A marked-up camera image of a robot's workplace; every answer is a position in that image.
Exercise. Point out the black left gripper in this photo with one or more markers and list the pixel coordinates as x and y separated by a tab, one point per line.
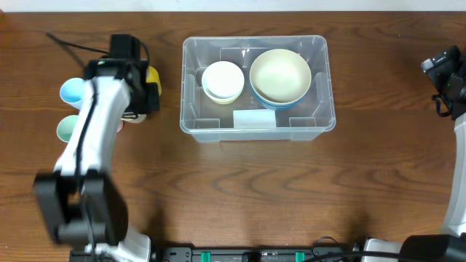
152	97

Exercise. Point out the yellow cup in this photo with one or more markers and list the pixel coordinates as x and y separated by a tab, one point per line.
152	77

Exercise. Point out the white bowl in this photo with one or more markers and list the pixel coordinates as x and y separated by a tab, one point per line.
224	79

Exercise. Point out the yellow bowl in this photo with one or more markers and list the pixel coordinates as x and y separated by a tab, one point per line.
223	101

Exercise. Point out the large beige bowl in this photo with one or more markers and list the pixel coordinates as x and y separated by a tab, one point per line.
280	75

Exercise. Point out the dark blue bowl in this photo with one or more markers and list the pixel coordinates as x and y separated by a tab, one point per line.
273	105

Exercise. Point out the cream white cup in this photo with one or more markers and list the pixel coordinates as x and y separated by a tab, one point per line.
133	117

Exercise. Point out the grey bowl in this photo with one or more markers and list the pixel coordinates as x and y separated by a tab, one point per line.
210	94

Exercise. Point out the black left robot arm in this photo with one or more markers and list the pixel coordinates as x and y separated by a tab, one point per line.
79	203

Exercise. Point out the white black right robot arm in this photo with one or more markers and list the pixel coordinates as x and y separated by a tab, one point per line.
447	242

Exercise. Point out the light blue cup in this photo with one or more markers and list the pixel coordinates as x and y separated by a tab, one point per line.
72	92

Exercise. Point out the pink cup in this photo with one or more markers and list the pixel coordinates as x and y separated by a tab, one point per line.
120	126

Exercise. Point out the mint green cup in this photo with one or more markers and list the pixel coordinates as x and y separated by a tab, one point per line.
66	127

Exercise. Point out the clear plastic storage bin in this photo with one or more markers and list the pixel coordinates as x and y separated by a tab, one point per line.
246	118

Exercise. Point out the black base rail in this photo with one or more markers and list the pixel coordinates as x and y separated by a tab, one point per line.
325	252

